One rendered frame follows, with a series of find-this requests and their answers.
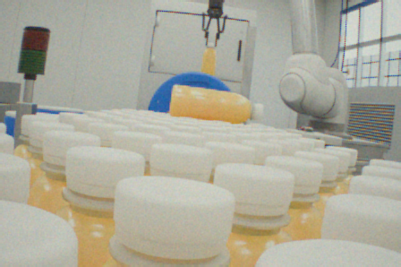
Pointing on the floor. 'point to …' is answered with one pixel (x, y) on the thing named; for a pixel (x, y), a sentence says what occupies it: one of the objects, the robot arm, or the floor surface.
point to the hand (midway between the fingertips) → (211, 39)
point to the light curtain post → (248, 62)
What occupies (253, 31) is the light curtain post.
